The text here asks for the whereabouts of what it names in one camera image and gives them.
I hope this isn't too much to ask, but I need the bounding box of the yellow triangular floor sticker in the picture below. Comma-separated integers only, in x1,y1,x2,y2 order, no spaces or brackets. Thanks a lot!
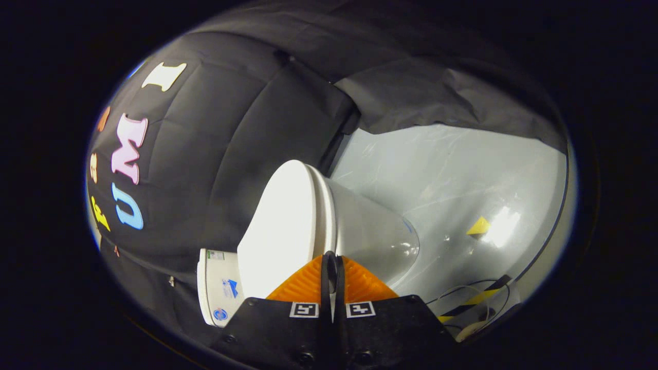
466,216,491,237

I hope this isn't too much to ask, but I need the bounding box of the white toilet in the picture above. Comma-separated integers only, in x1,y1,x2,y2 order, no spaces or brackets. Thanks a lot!
197,170,420,328

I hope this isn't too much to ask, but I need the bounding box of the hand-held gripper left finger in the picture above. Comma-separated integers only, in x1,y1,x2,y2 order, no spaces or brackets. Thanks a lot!
211,252,338,370

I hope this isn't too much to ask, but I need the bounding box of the yellow black striped tape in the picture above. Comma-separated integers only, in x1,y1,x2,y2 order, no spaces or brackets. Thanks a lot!
438,274,513,324

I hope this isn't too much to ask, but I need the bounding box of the black backdrop cloth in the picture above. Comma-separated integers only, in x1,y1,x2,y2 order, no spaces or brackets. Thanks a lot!
85,0,569,337

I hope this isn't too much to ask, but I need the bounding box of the white toilet seat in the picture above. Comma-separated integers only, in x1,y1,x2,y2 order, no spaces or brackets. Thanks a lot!
307,163,338,257

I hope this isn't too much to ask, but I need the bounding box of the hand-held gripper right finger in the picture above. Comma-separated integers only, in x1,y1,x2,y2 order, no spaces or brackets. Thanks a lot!
333,253,456,370

